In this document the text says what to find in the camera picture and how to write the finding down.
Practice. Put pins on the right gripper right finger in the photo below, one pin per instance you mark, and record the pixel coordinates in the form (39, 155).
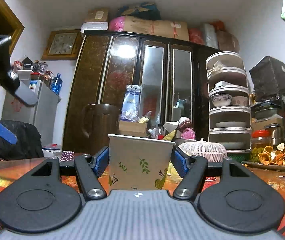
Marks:
(192, 171)

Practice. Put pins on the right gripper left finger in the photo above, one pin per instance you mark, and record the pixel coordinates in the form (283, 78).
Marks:
(88, 169)

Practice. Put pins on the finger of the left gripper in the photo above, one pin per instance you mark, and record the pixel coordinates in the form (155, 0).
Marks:
(22, 93)
(7, 135)

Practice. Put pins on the white paper cup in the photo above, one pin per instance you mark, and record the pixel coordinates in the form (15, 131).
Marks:
(137, 163)

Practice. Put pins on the black bag on chair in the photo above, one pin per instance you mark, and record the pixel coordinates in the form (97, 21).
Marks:
(19, 140)

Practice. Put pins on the purple polka dot cupcake liner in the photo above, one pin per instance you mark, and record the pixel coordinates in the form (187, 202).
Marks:
(67, 156)

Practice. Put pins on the red polka dot cupcake liner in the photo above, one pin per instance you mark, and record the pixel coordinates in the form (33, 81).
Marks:
(210, 179)

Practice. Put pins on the white mesh food cover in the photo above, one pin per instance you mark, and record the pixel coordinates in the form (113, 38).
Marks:
(212, 151)

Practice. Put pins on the pink knit cloth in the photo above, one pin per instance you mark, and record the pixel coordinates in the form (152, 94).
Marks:
(188, 134)

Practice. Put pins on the grey small refrigerator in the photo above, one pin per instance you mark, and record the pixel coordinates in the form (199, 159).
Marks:
(42, 115)

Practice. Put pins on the blue water bottle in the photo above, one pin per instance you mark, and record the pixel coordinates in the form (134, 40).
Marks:
(56, 84)

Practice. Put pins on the brown plastic pitcher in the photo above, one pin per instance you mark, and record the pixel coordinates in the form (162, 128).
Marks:
(97, 122)

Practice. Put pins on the cardboard box with label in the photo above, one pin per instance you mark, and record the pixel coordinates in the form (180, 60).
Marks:
(134, 129)

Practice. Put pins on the white tiered dish rack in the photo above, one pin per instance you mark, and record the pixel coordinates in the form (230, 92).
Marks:
(229, 110)

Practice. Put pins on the blue white snack bag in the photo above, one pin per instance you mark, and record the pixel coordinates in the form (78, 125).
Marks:
(130, 105)

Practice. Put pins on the blue patterned bowl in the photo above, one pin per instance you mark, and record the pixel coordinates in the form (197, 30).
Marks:
(220, 100)

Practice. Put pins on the red lid pickle jar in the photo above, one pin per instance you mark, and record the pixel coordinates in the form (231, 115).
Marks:
(260, 139)

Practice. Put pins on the tray of dried peels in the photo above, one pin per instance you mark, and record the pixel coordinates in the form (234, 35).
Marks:
(267, 158)

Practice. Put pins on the dark wooden wardrobe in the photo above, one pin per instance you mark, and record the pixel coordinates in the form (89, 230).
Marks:
(140, 75)

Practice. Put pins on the wooden wall clock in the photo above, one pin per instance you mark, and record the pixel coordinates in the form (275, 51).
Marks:
(63, 45)

